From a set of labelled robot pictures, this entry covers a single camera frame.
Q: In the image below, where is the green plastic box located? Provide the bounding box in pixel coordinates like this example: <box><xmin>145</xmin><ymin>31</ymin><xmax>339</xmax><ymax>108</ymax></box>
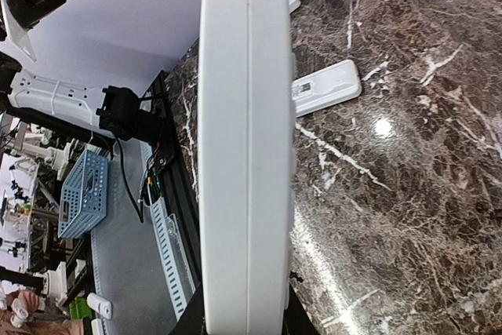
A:
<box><xmin>69</xmin><ymin>297</ymin><xmax>94</xmax><ymax>319</ymax></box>

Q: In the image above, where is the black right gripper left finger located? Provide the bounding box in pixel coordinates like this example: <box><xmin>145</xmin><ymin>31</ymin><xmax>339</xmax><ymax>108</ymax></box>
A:
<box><xmin>169</xmin><ymin>293</ymin><xmax>204</xmax><ymax>335</ymax></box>

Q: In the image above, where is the blue perforated plastic basket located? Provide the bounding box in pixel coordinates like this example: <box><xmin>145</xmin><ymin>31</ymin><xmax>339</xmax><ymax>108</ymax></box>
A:
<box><xmin>58</xmin><ymin>149</ymin><xmax>109</xmax><ymax>239</ymax></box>

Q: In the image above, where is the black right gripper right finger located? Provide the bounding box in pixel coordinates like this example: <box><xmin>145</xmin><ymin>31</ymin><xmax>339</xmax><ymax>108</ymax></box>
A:
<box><xmin>284</xmin><ymin>284</ymin><xmax>319</xmax><ymax>335</ymax></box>

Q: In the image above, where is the plain white slim remote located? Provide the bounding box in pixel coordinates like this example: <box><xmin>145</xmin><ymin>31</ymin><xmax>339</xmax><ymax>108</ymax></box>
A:
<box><xmin>288</xmin><ymin>0</ymin><xmax>301</xmax><ymax>13</ymax></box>

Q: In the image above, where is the white remote with barcode label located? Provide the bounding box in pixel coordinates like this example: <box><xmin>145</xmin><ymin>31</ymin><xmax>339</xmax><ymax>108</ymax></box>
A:
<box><xmin>292</xmin><ymin>60</ymin><xmax>362</xmax><ymax>118</ymax></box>

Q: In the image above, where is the white button remote control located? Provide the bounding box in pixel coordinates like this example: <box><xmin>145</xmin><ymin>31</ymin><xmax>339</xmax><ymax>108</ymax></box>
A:
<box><xmin>197</xmin><ymin>0</ymin><xmax>295</xmax><ymax>334</ymax></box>

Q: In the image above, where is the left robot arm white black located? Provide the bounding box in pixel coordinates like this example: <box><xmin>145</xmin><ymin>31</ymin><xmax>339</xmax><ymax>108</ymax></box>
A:
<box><xmin>1</xmin><ymin>0</ymin><xmax>165</xmax><ymax>146</ymax></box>

